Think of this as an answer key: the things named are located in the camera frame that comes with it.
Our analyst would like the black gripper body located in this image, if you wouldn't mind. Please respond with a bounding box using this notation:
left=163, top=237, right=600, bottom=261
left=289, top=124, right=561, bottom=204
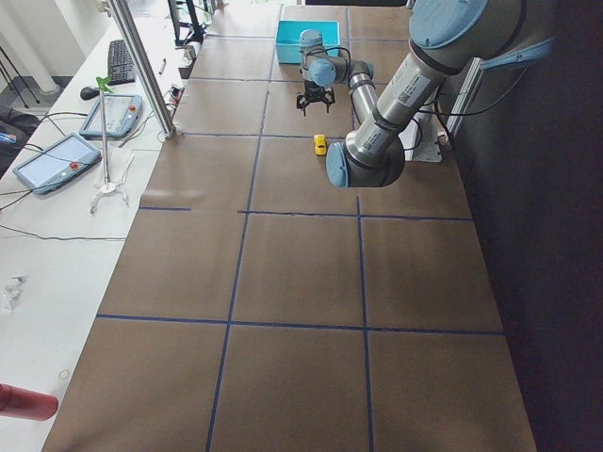
left=301, top=80, right=330, bottom=105

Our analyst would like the yellow beetle toy car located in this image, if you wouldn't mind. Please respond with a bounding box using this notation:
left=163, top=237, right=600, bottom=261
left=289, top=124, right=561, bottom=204
left=313, top=134, right=327, bottom=156

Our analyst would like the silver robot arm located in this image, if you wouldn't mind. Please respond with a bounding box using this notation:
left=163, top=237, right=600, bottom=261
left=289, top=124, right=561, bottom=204
left=296, top=1, right=527, bottom=187

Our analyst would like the light blue plastic bin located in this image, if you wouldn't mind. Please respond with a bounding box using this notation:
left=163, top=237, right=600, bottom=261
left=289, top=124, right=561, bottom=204
left=275, top=20, right=341, bottom=65

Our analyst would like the black computer keyboard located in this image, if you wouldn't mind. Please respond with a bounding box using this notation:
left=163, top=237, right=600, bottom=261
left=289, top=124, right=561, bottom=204
left=107, top=40, right=136, bottom=86

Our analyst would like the brown paper table cover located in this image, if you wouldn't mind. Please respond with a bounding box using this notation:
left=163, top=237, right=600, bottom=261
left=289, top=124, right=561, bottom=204
left=44, top=4, right=535, bottom=451

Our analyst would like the black computer mouse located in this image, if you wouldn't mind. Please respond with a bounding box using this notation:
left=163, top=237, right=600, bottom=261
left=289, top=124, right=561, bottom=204
left=80, top=87, right=100, bottom=101

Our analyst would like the teach pendant far side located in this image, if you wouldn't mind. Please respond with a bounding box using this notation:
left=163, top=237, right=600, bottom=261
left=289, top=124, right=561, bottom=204
left=12, top=133, right=101, bottom=196

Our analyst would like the red cylinder bottle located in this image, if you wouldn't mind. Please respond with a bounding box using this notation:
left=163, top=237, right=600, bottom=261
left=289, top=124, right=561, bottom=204
left=1, top=383, right=58, bottom=421

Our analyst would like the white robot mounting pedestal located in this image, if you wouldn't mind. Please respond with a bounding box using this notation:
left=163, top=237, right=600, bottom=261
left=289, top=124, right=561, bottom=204
left=399, top=105, right=443, bottom=163

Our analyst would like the teach pendant near post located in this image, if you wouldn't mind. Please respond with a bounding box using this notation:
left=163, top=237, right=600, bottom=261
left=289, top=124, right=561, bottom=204
left=79, top=94, right=142, bottom=139

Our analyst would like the grabber stick green handle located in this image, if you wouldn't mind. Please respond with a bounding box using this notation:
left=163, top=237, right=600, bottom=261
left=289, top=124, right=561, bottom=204
left=90, top=76, right=129, bottom=215

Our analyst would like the aluminium frame post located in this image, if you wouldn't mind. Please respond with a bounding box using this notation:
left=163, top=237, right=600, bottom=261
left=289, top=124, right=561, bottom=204
left=107, top=0, right=176, bottom=139

